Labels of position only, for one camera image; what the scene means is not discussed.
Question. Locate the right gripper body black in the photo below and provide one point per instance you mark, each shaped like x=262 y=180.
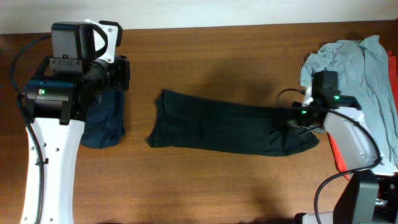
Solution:
x=302 y=116

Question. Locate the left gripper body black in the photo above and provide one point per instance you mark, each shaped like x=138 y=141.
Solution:
x=119 y=74

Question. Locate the black t-shirt with white logo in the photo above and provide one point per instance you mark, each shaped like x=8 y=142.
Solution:
x=187 y=121

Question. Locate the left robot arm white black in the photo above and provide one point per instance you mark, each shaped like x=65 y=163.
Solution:
x=54 y=105

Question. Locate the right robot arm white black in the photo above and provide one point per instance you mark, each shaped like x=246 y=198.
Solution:
x=371 y=193

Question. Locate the folded navy blue garment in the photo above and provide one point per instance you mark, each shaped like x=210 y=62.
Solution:
x=104 y=126

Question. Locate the grey t-shirt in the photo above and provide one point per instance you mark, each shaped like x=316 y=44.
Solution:
x=362 y=67

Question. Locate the red garment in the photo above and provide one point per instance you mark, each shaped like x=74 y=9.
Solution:
x=392 y=74

